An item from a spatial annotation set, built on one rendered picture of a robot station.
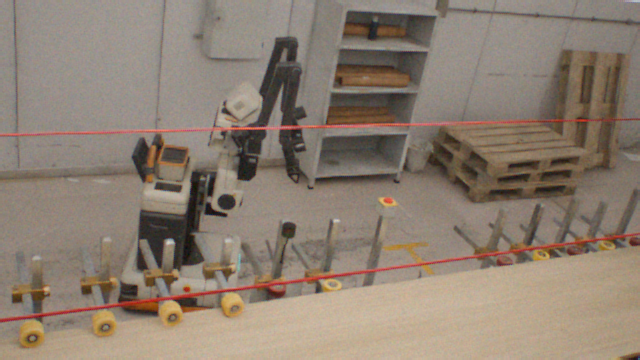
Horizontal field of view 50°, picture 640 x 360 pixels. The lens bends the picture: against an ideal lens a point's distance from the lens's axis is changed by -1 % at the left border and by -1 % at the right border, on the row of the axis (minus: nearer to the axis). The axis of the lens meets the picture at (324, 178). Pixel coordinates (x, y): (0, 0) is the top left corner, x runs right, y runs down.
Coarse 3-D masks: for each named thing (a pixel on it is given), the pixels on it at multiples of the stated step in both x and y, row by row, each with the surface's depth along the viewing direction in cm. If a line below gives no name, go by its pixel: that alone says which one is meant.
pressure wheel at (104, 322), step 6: (102, 312) 253; (108, 312) 254; (96, 318) 251; (102, 318) 250; (108, 318) 251; (114, 318) 253; (96, 324) 249; (102, 324) 250; (108, 324) 252; (114, 324) 252; (96, 330) 250; (102, 330) 252; (108, 330) 253; (114, 330) 254
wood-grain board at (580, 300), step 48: (384, 288) 312; (432, 288) 319; (480, 288) 326; (528, 288) 333; (576, 288) 340; (624, 288) 348; (48, 336) 248; (96, 336) 253; (144, 336) 257; (192, 336) 262; (240, 336) 266; (288, 336) 271; (336, 336) 276; (384, 336) 282; (432, 336) 287; (480, 336) 293; (528, 336) 299; (576, 336) 305; (624, 336) 311
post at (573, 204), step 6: (570, 198) 379; (576, 198) 377; (570, 204) 380; (576, 204) 378; (570, 210) 380; (576, 210) 381; (564, 216) 384; (570, 216) 381; (564, 222) 384; (570, 222) 384; (564, 228) 385; (558, 234) 389; (564, 234) 387; (558, 240) 389; (552, 258) 394
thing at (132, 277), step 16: (208, 240) 433; (240, 240) 445; (240, 256) 428; (128, 272) 390; (192, 272) 401; (128, 288) 391; (144, 288) 391; (176, 288) 392; (192, 288) 393; (208, 288) 394; (144, 304) 395; (192, 304) 397; (208, 304) 398
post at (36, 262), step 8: (32, 256) 254; (40, 256) 255; (32, 264) 254; (40, 264) 255; (32, 272) 255; (40, 272) 257; (32, 280) 257; (40, 280) 258; (32, 288) 258; (40, 288) 260; (40, 304) 263; (40, 312) 265; (40, 320) 267
